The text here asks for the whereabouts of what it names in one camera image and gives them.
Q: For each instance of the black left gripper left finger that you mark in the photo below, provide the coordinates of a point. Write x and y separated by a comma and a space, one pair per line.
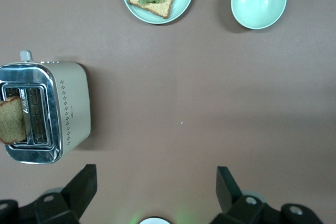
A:
76, 195

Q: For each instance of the green deep bowl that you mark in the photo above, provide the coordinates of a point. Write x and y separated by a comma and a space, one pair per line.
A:
258, 1

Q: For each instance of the beige and chrome toaster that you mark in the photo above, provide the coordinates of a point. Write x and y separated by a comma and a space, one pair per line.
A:
76, 103

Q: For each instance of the brown bread slice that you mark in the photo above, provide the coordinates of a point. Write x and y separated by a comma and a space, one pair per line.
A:
11, 121

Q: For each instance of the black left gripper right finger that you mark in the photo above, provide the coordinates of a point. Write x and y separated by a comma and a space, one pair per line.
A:
227, 195

